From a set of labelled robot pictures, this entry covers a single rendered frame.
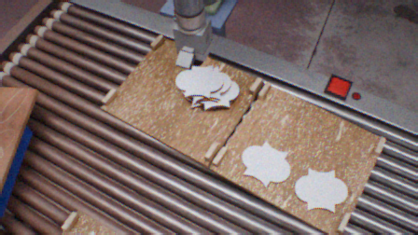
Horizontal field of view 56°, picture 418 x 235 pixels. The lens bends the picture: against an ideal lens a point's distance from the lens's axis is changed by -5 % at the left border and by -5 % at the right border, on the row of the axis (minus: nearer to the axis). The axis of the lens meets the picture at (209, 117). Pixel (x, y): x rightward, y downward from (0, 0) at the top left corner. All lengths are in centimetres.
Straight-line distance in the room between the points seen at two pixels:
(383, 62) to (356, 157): 157
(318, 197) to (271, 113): 30
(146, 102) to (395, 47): 193
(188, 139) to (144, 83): 27
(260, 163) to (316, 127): 22
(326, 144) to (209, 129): 35
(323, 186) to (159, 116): 54
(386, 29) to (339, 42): 37
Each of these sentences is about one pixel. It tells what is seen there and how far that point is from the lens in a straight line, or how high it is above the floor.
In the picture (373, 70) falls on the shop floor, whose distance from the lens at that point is 271.
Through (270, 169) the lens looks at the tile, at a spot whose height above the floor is 95.
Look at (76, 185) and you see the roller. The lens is 129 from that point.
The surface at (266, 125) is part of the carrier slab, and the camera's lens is 127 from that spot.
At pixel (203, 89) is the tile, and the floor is 101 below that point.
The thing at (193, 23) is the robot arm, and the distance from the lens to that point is 104.
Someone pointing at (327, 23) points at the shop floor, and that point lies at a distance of 290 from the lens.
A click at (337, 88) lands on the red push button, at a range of 139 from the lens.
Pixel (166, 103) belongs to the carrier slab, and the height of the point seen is 94.
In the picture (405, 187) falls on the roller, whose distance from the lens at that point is 129.
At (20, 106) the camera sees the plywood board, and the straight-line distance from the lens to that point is 136.
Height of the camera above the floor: 203
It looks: 58 degrees down
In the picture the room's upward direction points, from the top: 7 degrees counter-clockwise
